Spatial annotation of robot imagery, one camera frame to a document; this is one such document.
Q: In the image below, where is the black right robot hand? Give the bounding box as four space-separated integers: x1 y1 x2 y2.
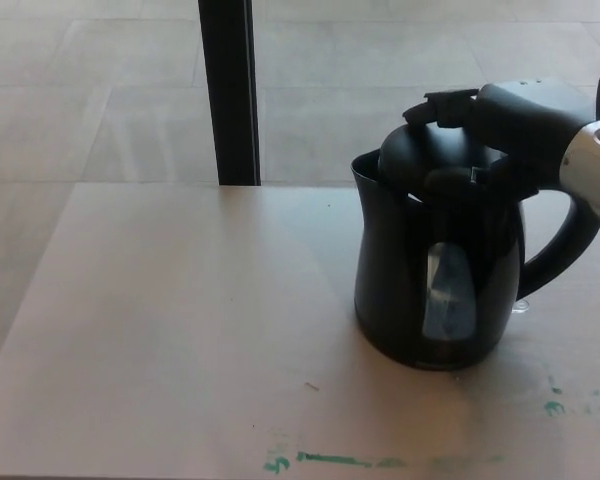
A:
402 77 596 203

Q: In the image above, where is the black electric kettle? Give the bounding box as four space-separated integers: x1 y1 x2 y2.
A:
349 121 587 372

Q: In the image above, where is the black vertical post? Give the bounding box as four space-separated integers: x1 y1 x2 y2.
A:
197 0 262 187

